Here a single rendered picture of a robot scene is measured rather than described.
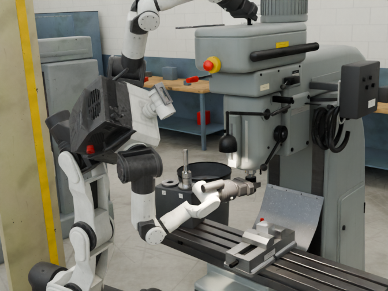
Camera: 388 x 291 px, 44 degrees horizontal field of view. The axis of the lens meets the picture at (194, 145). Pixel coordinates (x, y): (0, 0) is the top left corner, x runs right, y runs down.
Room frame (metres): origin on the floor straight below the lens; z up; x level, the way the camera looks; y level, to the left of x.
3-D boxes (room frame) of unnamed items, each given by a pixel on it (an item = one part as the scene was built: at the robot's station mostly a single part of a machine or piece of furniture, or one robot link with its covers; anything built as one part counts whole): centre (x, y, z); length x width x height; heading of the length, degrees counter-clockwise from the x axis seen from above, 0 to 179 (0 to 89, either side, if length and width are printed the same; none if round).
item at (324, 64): (2.31, -0.57, 1.66); 0.80 x 0.23 x 0.20; 138
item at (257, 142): (1.94, -0.24, 1.47); 0.21 x 0.19 x 0.32; 48
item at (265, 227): (1.89, -0.29, 1.03); 0.06 x 0.05 x 0.06; 47
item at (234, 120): (1.86, -0.16, 1.45); 0.04 x 0.04 x 0.21; 48
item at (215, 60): (1.77, -0.08, 1.76); 0.06 x 0.02 x 0.06; 48
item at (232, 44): (1.95, -0.25, 1.81); 0.47 x 0.26 x 0.16; 138
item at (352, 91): (1.93, -0.69, 1.62); 0.20 x 0.09 x 0.21; 138
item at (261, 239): (1.84, -0.25, 1.02); 0.12 x 0.06 x 0.04; 47
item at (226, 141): (1.76, -0.13, 1.46); 0.07 x 0.07 x 0.06
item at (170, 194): (2.25, 0.08, 1.03); 0.22 x 0.12 x 0.20; 58
